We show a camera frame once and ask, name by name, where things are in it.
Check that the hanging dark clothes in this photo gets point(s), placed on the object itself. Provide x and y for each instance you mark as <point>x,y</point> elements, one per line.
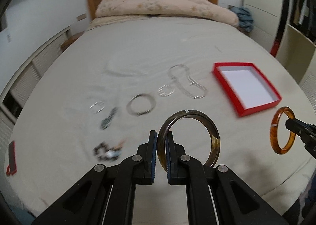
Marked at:
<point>303,18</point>

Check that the silver wristwatch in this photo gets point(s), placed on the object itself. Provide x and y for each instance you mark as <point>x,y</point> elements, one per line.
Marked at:
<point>107,121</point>

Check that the twisted silver bangle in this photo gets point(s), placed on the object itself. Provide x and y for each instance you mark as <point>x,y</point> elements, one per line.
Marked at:
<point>165,90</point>

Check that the pink floral duvet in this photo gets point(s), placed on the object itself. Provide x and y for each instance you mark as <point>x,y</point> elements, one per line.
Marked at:
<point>192,8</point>

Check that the amber orange bangle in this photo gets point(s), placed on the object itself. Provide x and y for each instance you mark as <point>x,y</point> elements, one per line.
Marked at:
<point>274,129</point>

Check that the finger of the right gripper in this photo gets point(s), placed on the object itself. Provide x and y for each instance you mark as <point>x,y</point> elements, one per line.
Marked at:
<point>300,128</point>

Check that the blue crumpled cloth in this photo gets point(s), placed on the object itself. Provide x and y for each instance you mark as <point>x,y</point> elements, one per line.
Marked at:
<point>245,18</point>

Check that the red phone case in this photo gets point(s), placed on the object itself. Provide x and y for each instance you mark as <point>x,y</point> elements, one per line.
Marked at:
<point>12,167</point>

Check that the small silver hoop earrings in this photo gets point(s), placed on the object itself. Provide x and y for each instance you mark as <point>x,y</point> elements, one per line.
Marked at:
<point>97,107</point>

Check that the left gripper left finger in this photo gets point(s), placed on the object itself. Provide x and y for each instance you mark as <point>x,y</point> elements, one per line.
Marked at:
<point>145,170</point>

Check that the wooden nightstand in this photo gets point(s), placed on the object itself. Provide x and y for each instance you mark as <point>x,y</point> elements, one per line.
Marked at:
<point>70,41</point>

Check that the dark brown bangle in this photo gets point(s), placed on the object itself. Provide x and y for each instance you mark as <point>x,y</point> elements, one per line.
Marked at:
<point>187,136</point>

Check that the red jewelry box tray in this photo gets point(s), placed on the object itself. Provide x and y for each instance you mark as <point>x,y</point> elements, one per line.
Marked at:
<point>247,88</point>

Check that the white bed sheet mattress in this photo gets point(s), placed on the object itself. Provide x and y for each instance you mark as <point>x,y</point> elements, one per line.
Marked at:
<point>56,132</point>

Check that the white low cabinet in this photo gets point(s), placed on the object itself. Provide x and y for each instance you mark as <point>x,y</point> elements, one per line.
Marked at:
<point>24,80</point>

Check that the white wardrobe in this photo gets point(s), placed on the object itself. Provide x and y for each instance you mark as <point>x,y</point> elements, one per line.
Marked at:
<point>273,31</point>

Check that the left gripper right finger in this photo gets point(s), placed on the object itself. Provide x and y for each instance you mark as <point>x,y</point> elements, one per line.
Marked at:
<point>174,167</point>

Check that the thin silver bangle with clasp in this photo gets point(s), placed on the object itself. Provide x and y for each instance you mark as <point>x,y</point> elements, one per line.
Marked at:
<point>141,104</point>

